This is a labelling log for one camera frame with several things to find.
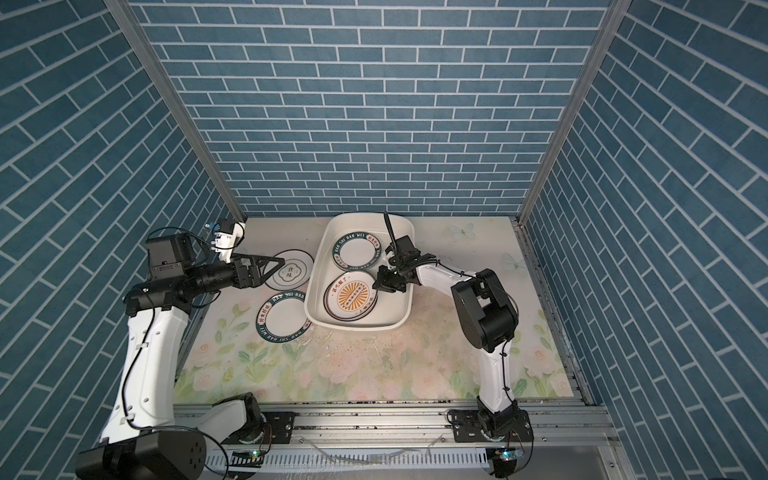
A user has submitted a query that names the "orange sunburst plate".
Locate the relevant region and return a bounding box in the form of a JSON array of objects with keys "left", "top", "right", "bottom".
[{"left": 323, "top": 270, "right": 378, "bottom": 322}]

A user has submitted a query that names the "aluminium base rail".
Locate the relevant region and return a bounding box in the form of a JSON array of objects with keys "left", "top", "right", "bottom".
[{"left": 203, "top": 399, "right": 634, "bottom": 479}]

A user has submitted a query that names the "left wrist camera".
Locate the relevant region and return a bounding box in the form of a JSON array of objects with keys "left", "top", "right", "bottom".
[{"left": 210, "top": 219, "right": 246, "bottom": 263}]

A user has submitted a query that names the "white plate thin dark rim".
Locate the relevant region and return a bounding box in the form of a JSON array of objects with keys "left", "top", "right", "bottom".
[{"left": 266, "top": 249, "right": 314, "bottom": 291}]

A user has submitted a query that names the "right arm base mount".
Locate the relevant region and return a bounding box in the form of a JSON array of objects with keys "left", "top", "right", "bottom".
[{"left": 446, "top": 406, "right": 534, "bottom": 444}]

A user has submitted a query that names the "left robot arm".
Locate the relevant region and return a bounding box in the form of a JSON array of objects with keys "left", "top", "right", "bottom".
[{"left": 75, "top": 231, "right": 285, "bottom": 479}]

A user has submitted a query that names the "green lettered rim plate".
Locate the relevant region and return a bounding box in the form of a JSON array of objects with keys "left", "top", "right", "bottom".
[
  {"left": 332, "top": 231, "right": 382, "bottom": 271},
  {"left": 256, "top": 290, "right": 312, "bottom": 344}
]

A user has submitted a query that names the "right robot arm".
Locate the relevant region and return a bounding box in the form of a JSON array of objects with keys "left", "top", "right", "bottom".
[{"left": 374, "top": 236, "right": 533, "bottom": 443}]

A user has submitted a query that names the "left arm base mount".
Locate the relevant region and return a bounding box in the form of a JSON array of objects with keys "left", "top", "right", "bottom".
[{"left": 223, "top": 411, "right": 296, "bottom": 447}]

